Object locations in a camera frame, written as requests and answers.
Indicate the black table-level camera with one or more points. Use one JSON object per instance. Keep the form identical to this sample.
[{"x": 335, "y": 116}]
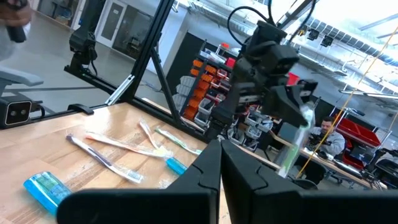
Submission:
[{"x": 15, "y": 112}]

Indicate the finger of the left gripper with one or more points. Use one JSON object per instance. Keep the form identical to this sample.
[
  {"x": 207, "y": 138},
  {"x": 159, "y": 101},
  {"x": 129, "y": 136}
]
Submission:
[
  {"x": 301, "y": 99},
  {"x": 283, "y": 105}
]

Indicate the purple toothbrush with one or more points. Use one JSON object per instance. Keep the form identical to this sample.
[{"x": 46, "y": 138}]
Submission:
[{"x": 102, "y": 158}]

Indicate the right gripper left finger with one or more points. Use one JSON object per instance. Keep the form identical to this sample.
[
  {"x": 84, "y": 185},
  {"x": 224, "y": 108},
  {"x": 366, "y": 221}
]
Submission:
[{"x": 155, "y": 208}]

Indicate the black aluminium table frame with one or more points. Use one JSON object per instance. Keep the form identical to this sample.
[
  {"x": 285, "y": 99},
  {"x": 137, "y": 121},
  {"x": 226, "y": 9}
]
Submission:
[{"x": 136, "y": 71}]

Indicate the person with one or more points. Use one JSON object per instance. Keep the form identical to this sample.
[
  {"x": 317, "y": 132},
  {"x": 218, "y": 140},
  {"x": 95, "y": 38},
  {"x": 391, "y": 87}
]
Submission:
[{"x": 334, "y": 141}]

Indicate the silver metal bracket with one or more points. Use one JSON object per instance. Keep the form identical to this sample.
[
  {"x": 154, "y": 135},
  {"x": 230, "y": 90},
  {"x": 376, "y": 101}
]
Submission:
[{"x": 119, "y": 90}]

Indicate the green toothbrush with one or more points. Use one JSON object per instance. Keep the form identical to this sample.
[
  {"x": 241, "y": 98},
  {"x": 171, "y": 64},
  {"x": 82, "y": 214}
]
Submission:
[
  {"x": 177, "y": 140},
  {"x": 292, "y": 152}
]

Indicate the black table clamp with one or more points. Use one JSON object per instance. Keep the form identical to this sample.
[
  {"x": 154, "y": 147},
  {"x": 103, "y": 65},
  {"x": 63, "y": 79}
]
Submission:
[{"x": 81, "y": 109}]

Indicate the wooden background desk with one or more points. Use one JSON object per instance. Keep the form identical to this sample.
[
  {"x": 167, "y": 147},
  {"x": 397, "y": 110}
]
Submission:
[{"x": 342, "y": 169}]

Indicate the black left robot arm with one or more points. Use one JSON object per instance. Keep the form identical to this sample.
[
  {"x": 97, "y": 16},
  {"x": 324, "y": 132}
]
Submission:
[{"x": 227, "y": 93}]

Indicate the orange toothbrush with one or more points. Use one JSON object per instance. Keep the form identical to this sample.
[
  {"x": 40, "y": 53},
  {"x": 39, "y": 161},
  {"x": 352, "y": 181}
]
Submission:
[
  {"x": 149, "y": 133},
  {"x": 124, "y": 144}
]

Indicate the white door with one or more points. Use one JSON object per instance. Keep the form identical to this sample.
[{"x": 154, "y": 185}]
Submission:
[{"x": 110, "y": 21}]

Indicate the person's hand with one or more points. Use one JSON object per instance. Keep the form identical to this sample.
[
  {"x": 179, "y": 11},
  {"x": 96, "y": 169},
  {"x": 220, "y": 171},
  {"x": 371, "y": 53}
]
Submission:
[{"x": 12, "y": 12}]

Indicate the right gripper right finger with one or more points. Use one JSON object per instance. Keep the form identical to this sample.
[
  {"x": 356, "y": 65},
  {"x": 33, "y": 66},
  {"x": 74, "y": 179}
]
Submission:
[{"x": 311, "y": 208}]

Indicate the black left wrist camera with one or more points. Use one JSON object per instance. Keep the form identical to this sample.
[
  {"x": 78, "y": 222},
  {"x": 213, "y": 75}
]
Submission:
[{"x": 281, "y": 60}]

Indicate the grey chair armrest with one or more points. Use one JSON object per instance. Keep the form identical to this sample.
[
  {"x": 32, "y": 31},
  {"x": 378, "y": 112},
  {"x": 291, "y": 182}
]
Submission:
[{"x": 18, "y": 77}]

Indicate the red tool cart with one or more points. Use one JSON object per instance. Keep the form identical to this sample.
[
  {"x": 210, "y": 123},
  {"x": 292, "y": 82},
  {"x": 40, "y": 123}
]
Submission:
[{"x": 357, "y": 133}]

